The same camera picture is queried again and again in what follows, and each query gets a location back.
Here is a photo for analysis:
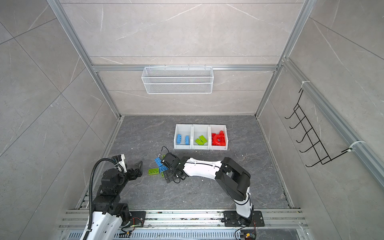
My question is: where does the blue lego brick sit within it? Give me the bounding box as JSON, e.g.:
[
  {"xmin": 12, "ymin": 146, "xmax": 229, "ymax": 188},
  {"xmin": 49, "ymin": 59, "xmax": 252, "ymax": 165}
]
[
  {"xmin": 159, "ymin": 166, "xmax": 168, "ymax": 173},
  {"xmin": 176, "ymin": 134, "xmax": 182, "ymax": 145},
  {"xmin": 155, "ymin": 158, "xmax": 163, "ymax": 168}
]

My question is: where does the white three-compartment bin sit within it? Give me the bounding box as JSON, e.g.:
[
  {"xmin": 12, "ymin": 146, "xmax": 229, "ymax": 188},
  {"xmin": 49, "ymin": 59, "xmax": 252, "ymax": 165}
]
[{"xmin": 174, "ymin": 124, "xmax": 229, "ymax": 151}]

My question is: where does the red lego brick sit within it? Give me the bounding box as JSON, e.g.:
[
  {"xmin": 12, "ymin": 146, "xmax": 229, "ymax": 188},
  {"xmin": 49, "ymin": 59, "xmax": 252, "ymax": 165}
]
[{"xmin": 212, "ymin": 133, "xmax": 216, "ymax": 146}]

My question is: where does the red arch lego piece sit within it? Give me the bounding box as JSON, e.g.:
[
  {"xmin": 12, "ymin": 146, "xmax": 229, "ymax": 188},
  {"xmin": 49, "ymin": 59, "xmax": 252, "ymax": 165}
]
[{"xmin": 216, "ymin": 131, "xmax": 227, "ymax": 147}]

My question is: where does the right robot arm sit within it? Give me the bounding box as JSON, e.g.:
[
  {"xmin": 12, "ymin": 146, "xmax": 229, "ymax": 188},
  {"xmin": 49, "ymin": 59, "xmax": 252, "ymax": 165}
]
[{"xmin": 161, "ymin": 153, "xmax": 254, "ymax": 226}]

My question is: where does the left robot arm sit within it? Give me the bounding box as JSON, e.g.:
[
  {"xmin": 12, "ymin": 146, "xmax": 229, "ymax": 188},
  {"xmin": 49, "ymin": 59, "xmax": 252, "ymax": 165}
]
[{"xmin": 81, "ymin": 154, "xmax": 146, "ymax": 240}]

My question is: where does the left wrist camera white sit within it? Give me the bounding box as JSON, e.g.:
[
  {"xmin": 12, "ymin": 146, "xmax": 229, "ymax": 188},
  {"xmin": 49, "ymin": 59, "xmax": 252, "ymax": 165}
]
[{"xmin": 111, "ymin": 154, "xmax": 127, "ymax": 173}]

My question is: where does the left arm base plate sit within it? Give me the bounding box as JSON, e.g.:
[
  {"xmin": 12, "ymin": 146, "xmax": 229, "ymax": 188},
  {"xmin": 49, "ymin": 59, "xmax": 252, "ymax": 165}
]
[{"xmin": 120, "ymin": 211, "xmax": 147, "ymax": 227}]

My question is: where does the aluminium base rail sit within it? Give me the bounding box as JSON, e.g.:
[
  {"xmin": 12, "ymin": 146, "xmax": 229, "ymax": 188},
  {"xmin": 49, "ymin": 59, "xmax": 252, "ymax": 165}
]
[{"xmin": 56, "ymin": 208, "xmax": 310, "ymax": 240}]

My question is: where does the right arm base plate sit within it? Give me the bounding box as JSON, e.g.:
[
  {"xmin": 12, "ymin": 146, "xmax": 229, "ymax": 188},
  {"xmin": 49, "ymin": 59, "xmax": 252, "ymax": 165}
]
[{"xmin": 222, "ymin": 211, "xmax": 265, "ymax": 227}]

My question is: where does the white wire mesh basket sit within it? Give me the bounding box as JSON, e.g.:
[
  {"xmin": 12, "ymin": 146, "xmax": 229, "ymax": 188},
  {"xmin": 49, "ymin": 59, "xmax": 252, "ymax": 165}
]
[{"xmin": 142, "ymin": 67, "xmax": 214, "ymax": 94}]

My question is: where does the black wire hook rack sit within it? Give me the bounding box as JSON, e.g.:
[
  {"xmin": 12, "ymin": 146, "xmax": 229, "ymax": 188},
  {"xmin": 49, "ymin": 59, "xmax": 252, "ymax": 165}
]
[{"xmin": 284, "ymin": 89, "xmax": 353, "ymax": 168}]

